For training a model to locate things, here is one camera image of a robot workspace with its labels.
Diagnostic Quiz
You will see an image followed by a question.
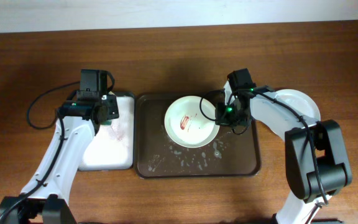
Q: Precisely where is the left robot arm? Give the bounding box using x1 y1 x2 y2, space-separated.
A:
0 69 119 224

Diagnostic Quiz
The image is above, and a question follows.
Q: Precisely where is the cream plate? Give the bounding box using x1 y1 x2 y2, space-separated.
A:
164 96 219 148

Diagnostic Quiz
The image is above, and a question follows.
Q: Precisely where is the dark brown tray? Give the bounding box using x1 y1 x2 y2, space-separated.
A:
134 93 261 179

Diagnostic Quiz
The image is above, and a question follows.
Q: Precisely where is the white soapy tray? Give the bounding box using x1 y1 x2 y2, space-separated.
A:
78 91 135 171

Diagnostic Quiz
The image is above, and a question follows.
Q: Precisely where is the pale green plate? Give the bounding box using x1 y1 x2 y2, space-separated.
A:
261 88 321 141

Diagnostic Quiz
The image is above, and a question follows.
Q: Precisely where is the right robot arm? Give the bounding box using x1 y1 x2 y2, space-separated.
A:
214 68 352 224

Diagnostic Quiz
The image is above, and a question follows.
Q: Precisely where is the green yellow sponge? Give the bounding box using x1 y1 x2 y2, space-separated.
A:
101 120 112 126

